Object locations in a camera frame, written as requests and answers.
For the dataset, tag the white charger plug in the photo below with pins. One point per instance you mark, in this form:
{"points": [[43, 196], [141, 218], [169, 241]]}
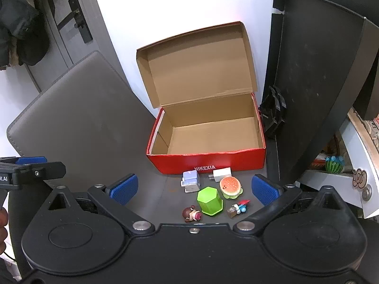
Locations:
{"points": [[221, 175]]}

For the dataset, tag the white cabinet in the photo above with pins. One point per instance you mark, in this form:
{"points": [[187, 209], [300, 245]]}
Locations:
{"points": [[355, 153]]}

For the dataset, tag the large black board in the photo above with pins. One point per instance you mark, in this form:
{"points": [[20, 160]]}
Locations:
{"points": [[314, 65]]}

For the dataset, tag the round cartoon sticker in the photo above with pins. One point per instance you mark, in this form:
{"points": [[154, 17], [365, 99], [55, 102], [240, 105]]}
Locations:
{"points": [[359, 178]]}

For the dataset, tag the green hexagonal cup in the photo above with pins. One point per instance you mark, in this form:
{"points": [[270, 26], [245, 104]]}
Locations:
{"points": [[209, 201]]}

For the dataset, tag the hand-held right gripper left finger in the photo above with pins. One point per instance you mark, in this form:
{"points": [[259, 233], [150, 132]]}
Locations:
{"points": [[123, 190]]}

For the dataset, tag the grey door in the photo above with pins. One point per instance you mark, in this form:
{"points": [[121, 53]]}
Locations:
{"points": [[88, 11]]}

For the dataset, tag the black plastic bracket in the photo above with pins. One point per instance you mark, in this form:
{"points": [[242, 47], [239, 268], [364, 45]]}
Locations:
{"points": [[274, 112]]}

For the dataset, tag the person's left hand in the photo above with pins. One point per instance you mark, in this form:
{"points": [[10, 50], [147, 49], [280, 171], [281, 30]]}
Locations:
{"points": [[1, 227]]}

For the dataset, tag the small red-hatted figurine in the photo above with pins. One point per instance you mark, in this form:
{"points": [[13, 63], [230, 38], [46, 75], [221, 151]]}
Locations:
{"points": [[238, 208]]}

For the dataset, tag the brown bear figurine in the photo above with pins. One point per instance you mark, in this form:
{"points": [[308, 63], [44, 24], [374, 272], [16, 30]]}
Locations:
{"points": [[192, 214]]}

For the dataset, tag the metal cabinet knob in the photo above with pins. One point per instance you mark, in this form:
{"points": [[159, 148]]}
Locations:
{"points": [[367, 192]]}

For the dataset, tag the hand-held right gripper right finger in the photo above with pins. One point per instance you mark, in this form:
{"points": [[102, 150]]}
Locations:
{"points": [[264, 190]]}

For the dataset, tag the black jacket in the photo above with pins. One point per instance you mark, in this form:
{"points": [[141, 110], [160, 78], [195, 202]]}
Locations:
{"points": [[17, 20]]}

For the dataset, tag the green watermelon toy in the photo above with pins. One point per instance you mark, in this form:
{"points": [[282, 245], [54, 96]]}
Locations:
{"points": [[334, 165]]}

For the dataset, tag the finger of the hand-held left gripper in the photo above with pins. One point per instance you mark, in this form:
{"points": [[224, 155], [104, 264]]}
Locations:
{"points": [[44, 171]]}

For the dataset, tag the red cardboard shoe box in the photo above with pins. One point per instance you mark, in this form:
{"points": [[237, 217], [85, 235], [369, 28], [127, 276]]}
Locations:
{"points": [[208, 161]]}

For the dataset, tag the toy hamburger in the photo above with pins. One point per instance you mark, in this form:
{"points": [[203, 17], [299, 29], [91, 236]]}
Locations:
{"points": [[229, 185]]}

